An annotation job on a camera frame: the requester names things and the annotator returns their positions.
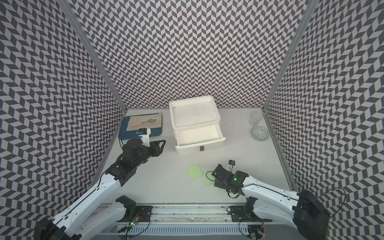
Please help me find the green sticky note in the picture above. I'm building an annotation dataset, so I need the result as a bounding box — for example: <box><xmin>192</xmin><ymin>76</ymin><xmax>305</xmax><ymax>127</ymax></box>
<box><xmin>187</xmin><ymin>164</ymin><xmax>203</xmax><ymax>179</ymax></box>
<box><xmin>204</xmin><ymin>177</ymin><xmax>215</xmax><ymax>186</ymax></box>

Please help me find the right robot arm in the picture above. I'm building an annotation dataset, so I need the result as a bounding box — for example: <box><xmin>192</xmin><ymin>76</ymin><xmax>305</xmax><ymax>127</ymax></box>
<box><xmin>211</xmin><ymin>165</ymin><xmax>331</xmax><ymax>240</ymax></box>

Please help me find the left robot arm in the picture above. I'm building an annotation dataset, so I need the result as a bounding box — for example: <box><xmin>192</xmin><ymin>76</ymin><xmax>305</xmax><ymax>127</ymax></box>
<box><xmin>34</xmin><ymin>139</ymin><xmax>166</xmax><ymax>240</ymax></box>

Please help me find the white three-drawer cabinet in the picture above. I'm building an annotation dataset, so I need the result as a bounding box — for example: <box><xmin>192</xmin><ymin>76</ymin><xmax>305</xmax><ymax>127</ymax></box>
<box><xmin>169</xmin><ymin>96</ymin><xmax>221</xmax><ymax>155</ymax></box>

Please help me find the blue tray mat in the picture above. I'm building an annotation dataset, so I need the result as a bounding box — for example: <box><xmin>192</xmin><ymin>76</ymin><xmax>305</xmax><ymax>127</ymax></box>
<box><xmin>118</xmin><ymin>116</ymin><xmax>163</xmax><ymax>140</ymax></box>

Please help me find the beige folded cloth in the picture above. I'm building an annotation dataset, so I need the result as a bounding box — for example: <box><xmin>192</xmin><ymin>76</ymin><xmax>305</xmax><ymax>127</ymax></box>
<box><xmin>126</xmin><ymin>113</ymin><xmax>163</xmax><ymax>132</ymax></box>

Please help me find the clear glass cup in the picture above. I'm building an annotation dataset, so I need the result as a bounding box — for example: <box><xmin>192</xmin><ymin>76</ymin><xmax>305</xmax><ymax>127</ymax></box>
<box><xmin>249</xmin><ymin>111</ymin><xmax>263</xmax><ymax>127</ymax></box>

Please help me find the pink-handled metal spoon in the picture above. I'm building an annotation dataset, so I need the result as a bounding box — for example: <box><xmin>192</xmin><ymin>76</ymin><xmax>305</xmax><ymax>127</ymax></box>
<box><xmin>131</xmin><ymin>119</ymin><xmax>156</xmax><ymax>127</ymax></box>

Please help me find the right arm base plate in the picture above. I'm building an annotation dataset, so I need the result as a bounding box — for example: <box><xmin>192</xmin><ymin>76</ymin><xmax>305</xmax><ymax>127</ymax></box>
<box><xmin>226</xmin><ymin>205</ymin><xmax>272</xmax><ymax>223</ymax></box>

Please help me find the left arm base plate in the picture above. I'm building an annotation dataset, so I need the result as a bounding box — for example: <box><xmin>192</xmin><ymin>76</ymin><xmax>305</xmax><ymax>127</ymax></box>
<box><xmin>118</xmin><ymin>205</ymin><xmax>153</xmax><ymax>223</ymax></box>

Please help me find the aluminium front rail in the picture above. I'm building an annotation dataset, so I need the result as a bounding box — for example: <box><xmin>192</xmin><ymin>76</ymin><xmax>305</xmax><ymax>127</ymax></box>
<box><xmin>86</xmin><ymin>203</ymin><xmax>319</xmax><ymax>226</ymax></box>

